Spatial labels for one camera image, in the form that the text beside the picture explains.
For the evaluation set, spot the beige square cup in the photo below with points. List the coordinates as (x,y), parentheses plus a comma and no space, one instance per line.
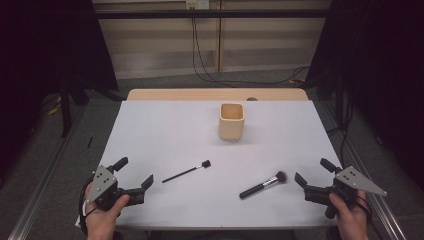
(230,128)

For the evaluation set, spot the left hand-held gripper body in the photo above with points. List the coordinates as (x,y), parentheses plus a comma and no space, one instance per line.
(101,181)

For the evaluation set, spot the black metal stand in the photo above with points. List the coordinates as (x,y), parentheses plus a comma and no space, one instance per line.
(65,110)

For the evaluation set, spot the aluminium floor rail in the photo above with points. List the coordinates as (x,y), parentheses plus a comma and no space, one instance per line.
(36,196)
(393,220)

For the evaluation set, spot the round table grommet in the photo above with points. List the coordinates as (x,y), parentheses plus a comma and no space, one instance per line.
(252,99)

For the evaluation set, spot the thick black powder brush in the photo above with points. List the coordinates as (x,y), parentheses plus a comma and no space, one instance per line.
(256,189)

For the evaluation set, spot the white wall socket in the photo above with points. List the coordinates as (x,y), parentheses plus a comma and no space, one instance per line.
(197,4)

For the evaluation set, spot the wooden table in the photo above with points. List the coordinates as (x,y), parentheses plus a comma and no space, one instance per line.
(186,94)

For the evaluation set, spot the small black floor item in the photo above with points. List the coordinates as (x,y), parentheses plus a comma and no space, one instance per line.
(90,142)

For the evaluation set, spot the white table mat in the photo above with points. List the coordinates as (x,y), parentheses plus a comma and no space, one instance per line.
(186,140)

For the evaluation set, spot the thin black makeup brush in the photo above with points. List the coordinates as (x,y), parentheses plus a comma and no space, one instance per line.
(186,172)

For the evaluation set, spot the person's right hand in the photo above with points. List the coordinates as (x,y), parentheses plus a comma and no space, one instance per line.
(353,220)

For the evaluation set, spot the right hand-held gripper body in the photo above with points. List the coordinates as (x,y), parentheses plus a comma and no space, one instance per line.
(353,180)

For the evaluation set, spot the wooden wall strip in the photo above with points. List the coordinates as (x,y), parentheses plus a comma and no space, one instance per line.
(219,40)

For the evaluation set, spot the black horizontal bar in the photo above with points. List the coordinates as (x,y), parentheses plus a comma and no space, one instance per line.
(166,14)

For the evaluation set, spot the black curtain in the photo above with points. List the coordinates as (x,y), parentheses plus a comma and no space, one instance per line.
(40,50)
(383,66)

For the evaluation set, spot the person's left hand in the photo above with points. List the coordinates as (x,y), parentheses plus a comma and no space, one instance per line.
(100,223)

